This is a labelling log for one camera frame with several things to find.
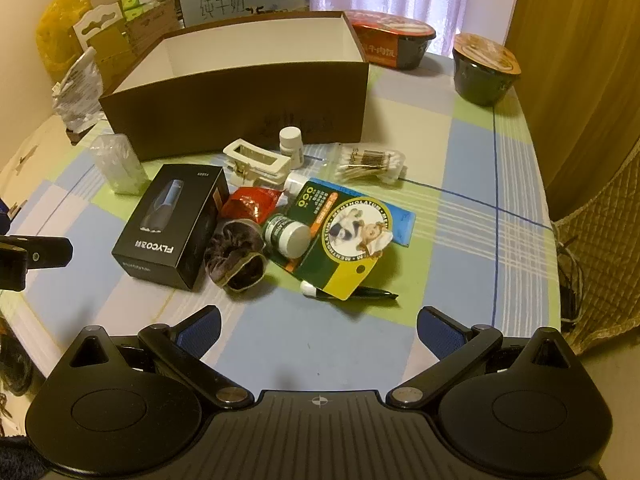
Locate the dark brown velvet scrunchie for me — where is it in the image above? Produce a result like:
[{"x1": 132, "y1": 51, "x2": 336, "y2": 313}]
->
[{"x1": 204, "y1": 219, "x2": 267, "y2": 294}]

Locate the clear plastic floss pick box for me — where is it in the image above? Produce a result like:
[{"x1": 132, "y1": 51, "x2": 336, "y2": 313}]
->
[{"x1": 89, "y1": 133, "x2": 150, "y2": 195}]

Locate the black Flyco shaver box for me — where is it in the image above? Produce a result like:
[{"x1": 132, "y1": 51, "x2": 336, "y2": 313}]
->
[{"x1": 112, "y1": 164, "x2": 229, "y2": 290}]

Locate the blue cream tube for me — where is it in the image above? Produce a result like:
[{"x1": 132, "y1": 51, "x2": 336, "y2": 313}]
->
[{"x1": 283, "y1": 171, "x2": 416, "y2": 247}]

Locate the black pen white tip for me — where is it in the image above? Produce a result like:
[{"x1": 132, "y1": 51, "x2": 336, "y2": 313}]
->
[{"x1": 299, "y1": 281, "x2": 398, "y2": 301}]

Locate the green bottle white cap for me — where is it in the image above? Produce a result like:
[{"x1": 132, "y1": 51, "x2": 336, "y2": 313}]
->
[{"x1": 262, "y1": 214, "x2": 311, "y2": 259}]

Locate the red snack packet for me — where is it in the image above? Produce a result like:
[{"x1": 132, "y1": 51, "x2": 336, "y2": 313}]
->
[{"x1": 220, "y1": 186, "x2": 282, "y2": 224}]

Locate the cream white plastic clip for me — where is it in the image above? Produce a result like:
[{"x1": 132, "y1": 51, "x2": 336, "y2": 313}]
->
[{"x1": 222, "y1": 139, "x2": 291, "y2": 186}]

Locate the cotton swabs plastic bag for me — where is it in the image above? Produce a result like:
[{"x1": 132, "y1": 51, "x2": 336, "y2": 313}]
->
[{"x1": 335, "y1": 146, "x2": 406, "y2": 184}]

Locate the small white pill bottle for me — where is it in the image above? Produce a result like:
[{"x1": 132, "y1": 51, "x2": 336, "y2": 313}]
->
[{"x1": 279, "y1": 126, "x2": 304, "y2": 169}]

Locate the crumpled silver foil bag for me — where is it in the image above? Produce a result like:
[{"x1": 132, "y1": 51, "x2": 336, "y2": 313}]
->
[{"x1": 52, "y1": 47, "x2": 103, "y2": 133}]

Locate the checkered tablecloth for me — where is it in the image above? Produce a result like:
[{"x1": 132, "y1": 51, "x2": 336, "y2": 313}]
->
[{"x1": 1, "y1": 55, "x2": 560, "y2": 392}]

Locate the wicker chair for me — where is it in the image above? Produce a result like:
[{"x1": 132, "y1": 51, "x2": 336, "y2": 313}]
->
[{"x1": 555, "y1": 148, "x2": 639, "y2": 354}]

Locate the yellow plastic bag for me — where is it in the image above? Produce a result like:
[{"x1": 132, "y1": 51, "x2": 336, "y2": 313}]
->
[{"x1": 35, "y1": 0, "x2": 93, "y2": 84}]

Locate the cardboard boxes stack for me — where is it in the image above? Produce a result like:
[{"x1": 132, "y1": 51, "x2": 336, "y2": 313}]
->
[{"x1": 73, "y1": 0, "x2": 179, "y2": 90}]

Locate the brown cardboard storage box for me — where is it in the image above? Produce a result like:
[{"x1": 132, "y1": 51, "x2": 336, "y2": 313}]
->
[{"x1": 100, "y1": 11, "x2": 369, "y2": 162}]

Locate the orange lid instant noodle bowl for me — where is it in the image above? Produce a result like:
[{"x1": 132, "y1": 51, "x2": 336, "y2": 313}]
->
[{"x1": 452, "y1": 32, "x2": 522, "y2": 107}]

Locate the red lid instant noodle bowl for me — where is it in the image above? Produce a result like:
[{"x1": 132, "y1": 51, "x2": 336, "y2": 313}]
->
[{"x1": 345, "y1": 10, "x2": 436, "y2": 70}]

